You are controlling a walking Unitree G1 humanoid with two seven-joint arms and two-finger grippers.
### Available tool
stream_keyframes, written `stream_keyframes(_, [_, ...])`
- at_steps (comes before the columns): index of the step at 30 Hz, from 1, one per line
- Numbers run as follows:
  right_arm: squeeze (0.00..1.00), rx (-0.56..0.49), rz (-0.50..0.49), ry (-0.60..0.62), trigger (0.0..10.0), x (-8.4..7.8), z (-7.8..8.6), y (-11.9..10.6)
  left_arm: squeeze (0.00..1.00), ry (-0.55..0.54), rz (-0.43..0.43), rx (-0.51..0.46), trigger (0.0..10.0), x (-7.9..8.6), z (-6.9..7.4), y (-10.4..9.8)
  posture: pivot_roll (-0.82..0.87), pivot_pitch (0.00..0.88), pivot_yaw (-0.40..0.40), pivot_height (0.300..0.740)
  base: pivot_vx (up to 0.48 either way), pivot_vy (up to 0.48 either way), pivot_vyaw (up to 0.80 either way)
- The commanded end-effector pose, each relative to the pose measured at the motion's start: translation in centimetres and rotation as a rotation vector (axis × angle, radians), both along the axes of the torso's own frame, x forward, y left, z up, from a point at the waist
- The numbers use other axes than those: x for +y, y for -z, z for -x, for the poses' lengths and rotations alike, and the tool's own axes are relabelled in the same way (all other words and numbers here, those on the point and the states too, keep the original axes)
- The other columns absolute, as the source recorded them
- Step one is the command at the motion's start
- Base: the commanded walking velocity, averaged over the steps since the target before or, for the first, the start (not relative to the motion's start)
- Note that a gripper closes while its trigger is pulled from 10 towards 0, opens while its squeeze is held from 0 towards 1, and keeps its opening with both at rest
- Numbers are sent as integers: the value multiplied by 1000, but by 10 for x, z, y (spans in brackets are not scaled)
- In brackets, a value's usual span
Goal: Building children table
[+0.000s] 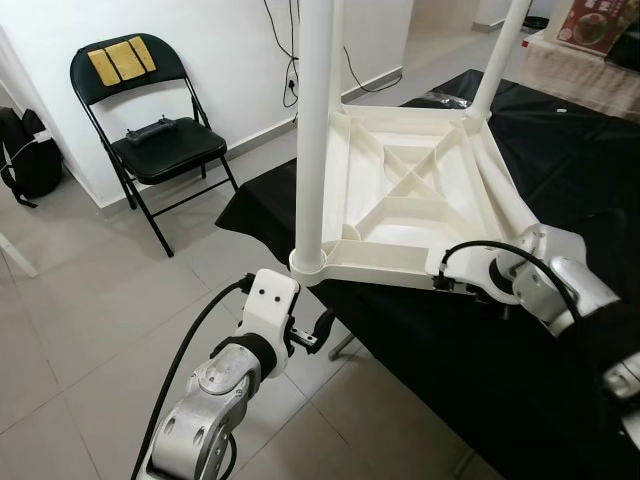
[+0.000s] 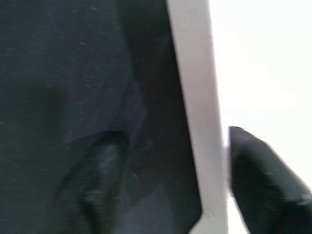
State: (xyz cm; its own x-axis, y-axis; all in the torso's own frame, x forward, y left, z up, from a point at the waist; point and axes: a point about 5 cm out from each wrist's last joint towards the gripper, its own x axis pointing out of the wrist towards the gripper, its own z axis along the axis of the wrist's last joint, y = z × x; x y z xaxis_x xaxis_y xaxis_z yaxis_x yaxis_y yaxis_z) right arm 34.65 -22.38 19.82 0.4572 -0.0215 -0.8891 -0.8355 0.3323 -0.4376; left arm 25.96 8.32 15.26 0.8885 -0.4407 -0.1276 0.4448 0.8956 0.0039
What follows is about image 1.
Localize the black table cloth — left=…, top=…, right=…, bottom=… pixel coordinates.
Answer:
left=215, top=70, right=640, bottom=480

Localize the narrow clear tape strip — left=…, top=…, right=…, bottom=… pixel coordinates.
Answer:
left=425, top=88, right=476, bottom=106

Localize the beige patterned bench cloth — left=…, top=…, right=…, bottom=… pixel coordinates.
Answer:
left=520, top=35, right=640, bottom=116

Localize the black handheld controller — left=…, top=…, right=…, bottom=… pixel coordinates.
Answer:
left=125, top=118, right=176, bottom=141

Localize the black plastic bag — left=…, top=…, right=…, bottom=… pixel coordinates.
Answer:
left=605, top=25, right=640, bottom=71

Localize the red printed carton box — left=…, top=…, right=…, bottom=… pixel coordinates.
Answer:
left=558, top=0, right=631, bottom=51

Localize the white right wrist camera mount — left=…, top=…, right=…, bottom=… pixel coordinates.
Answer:
left=487, top=240, right=531, bottom=301

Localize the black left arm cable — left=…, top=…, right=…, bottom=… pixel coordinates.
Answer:
left=130, top=278, right=251, bottom=480

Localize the thin black wall cable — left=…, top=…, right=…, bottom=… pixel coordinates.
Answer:
left=262, top=0, right=301, bottom=126

